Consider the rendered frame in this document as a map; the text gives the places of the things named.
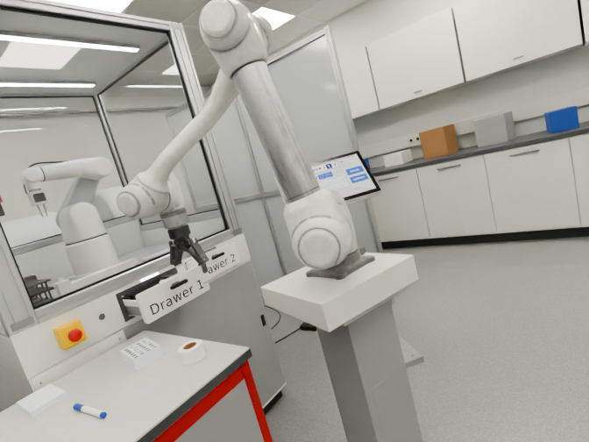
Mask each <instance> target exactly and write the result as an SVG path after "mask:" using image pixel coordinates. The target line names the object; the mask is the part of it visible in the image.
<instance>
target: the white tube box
mask: <svg viewBox="0 0 589 442"><path fill-rule="evenodd" d="M145 339H147V338H144V339H141V340H140V341H138V342H136V343H134V344H135V346H139V347H141V349H142V353H138V352H136V350H135V349H132V348H131V346H127V347H126V348H124V349H122V350H121V351H120V352H121V354H122V356H123V359H124V361H125V362H126V363H127V364H129V365H130V366H131V367H133V368H134V369H135V370H137V371H138V370H139V369H141V368H143V367H145V366H147V365H149V364H150V363H152V362H154V361H156V360H157V359H159V358H161V357H162V356H164V354H163V352H162V349H161V347H160V345H159V344H158V343H156V342H154V341H152V340H150V339H149V341H150V343H149V344H146V343H145Z"/></svg>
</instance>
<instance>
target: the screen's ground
mask: <svg viewBox="0 0 589 442"><path fill-rule="evenodd" d="M335 160H336V161H337V162H338V164H339V166H340V167H339V168H341V169H342V171H343V174H342V175H344V176H345V177H346V179H347V181H348V183H349V184H350V186H347V187H343V188H341V189H335V190H337V191H338V193H339V195H340V196H341V197H347V196H352V195H355V194H358V193H361V192H365V191H367V190H370V189H376V187H375V185H374V184H373V181H372V179H371V178H370V176H369V174H368V173H367V172H366V170H365V168H364V166H363V164H362V162H361V161H360V159H359V157H358V156H357V154H356V153H355V154H353V155H349V156H345V157H343V158H339V159H335ZM335 160H330V161H326V162H324V163H320V164H316V165H314V166H311V167H315V166H319V165H322V164H325V163H329V162H332V161H335ZM358 166H362V168H363V169H364V170H365V171H363V172H360V173H356V174H354V175H348V174H347V173H346V171H345V170H346V169H349V168H354V167H358ZM339 168H333V169H330V170H327V171H323V172H321V173H317V174H315V175H319V174H322V173H326V172H329V171H332V170H335V169H339ZM364 173H366V175H367V176H368V178H369V179H367V180H364V181H361V182H355V183H352V182H351V179H350V177H353V176H356V175H362V174H364ZM338 176H341V175H337V176H333V177H331V178H335V177H338ZM331 178H327V179H324V180H321V181H318V182H322V181H325V180H329V179H331Z"/></svg>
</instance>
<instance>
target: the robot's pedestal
mask: <svg viewBox="0 0 589 442"><path fill-rule="evenodd" d="M404 290H406V288H403V289H401V290H399V291H397V292H396V293H394V294H392V295H391V296H389V297H388V298H386V299H384V300H383V301H381V302H379V303H377V304H375V305H374V306H373V307H371V308H369V309H368V310H365V311H364V312H362V313H360V314H359V315H357V316H356V317H354V318H352V319H351V320H349V321H347V322H346V323H344V324H342V325H340V326H338V328H336V329H334V330H333V331H330V332H328V331H325V330H323V329H321V328H318V327H316V329H317V332H318V336H319V339H320V342H321V346H322V349H323V355H324V358H325V361H326V365H327V368H328V371H329V375H330V380H331V384H332V387H333V390H334V394H335V397H336V400H337V407H338V409H339V413H340V417H341V419H342V423H343V427H344V432H345V436H346V438H347V442H423V440H422V433H421V429H420V425H419V421H418V417H417V414H416V410H415V403H414V399H413V396H412V391H411V388H410V384H409V379H408V373H407V369H406V365H405V361H404V358H403V353H402V350H401V343H400V339H399V335H398V332H397V327H396V323H395V320H394V313H393V309H392V305H391V301H390V299H391V298H393V297H394V296H397V295H398V294H400V293H401V292H402V291H404Z"/></svg>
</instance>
